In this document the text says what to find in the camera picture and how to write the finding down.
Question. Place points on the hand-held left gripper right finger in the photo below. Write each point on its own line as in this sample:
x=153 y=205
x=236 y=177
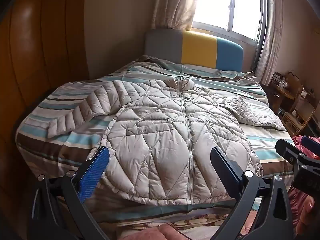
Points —
x=226 y=173

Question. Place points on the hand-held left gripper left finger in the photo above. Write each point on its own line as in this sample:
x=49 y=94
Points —
x=96 y=166

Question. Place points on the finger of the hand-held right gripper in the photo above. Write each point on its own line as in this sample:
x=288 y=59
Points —
x=291 y=152
x=312 y=145

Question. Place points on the beige quilted puffer jacket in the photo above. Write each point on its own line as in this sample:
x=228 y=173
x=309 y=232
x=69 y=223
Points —
x=160 y=135

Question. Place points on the person's right hand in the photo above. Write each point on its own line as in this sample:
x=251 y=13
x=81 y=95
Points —
x=310 y=217

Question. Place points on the red patterned cloth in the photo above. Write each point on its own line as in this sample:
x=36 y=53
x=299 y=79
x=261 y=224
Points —
x=296 y=200

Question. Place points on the striped bed blanket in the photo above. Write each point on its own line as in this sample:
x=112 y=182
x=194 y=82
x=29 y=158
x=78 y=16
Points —
x=62 y=142

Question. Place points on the wooden desk with clutter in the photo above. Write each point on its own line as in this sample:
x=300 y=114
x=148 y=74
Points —
x=281 y=88

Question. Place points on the floral bed sheet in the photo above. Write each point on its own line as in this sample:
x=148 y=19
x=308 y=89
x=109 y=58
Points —
x=155 y=216

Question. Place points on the pink fleece clothing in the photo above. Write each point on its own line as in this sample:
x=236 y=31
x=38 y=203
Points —
x=172 y=232

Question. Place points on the striped pillow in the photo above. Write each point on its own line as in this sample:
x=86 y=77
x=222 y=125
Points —
x=217 y=73

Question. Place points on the beige patterned curtain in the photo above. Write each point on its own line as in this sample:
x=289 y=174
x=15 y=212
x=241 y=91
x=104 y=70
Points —
x=175 y=2
x=271 y=42

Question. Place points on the brown wooden wardrobe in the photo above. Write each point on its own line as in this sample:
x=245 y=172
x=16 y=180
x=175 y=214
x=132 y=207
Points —
x=42 y=55

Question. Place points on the grey yellow blue headboard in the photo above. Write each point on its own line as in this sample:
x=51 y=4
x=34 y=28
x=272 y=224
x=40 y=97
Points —
x=198 y=48

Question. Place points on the window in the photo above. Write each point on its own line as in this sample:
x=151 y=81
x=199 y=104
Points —
x=225 y=7

